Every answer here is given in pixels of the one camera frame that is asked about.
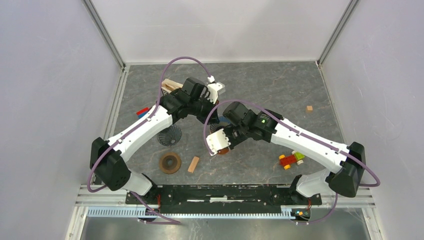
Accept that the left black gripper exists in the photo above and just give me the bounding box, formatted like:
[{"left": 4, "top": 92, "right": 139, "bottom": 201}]
[{"left": 189, "top": 94, "right": 220, "bottom": 126}]

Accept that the orange coffee filter box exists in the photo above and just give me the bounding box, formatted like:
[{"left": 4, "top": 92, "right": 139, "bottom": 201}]
[{"left": 161, "top": 78, "right": 183, "bottom": 96}]

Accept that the blue glass dripper cone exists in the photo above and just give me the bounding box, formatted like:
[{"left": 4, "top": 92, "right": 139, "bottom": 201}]
[{"left": 209, "top": 116, "right": 232, "bottom": 134}]

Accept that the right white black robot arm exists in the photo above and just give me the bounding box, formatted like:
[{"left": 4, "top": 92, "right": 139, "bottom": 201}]
[{"left": 223, "top": 102, "right": 366, "bottom": 204}]

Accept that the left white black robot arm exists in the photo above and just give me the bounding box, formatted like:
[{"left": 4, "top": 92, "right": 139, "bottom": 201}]
[{"left": 89, "top": 77, "right": 225, "bottom": 204}]

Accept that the dark smoky glass dripper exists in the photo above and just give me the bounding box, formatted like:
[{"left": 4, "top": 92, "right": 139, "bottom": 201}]
[{"left": 156, "top": 125, "right": 182, "bottom": 147}]

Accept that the amber glass carafe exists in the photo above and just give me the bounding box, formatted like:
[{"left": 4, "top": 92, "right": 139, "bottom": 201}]
[{"left": 217, "top": 147, "right": 230, "bottom": 155}]

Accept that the red green toy car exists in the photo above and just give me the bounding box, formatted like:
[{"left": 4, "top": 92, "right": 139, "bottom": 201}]
[{"left": 278, "top": 150, "right": 305, "bottom": 170}]

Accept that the long wooden block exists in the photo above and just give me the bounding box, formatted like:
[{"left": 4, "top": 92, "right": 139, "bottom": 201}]
[{"left": 187, "top": 156, "right": 200, "bottom": 173}]

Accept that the blue red toy block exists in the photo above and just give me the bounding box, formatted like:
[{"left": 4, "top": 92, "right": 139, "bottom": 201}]
[{"left": 136, "top": 107, "right": 151, "bottom": 119}]

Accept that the small wooden cube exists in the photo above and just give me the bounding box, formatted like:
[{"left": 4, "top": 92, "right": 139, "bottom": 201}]
[{"left": 305, "top": 105, "right": 313, "bottom": 113}]

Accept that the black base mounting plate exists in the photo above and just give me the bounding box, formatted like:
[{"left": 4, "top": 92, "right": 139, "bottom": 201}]
[{"left": 125, "top": 184, "right": 322, "bottom": 214}]

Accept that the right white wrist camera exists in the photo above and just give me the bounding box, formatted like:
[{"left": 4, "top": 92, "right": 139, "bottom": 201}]
[{"left": 206, "top": 129, "right": 230, "bottom": 156}]

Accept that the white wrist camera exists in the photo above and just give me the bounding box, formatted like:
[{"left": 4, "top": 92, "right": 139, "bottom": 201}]
[
  {"left": 206, "top": 75, "right": 226, "bottom": 104},
  {"left": 206, "top": 129, "right": 230, "bottom": 156}
]

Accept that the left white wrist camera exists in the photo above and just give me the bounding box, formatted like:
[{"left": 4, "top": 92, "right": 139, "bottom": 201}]
[{"left": 206, "top": 75, "right": 226, "bottom": 104}]

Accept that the dark wooden dripper ring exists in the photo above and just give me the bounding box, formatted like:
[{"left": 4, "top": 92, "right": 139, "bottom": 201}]
[{"left": 158, "top": 151, "right": 182, "bottom": 175}]

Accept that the white slotted cable duct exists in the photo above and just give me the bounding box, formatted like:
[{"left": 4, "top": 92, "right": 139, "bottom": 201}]
[{"left": 86, "top": 206, "right": 306, "bottom": 220}]

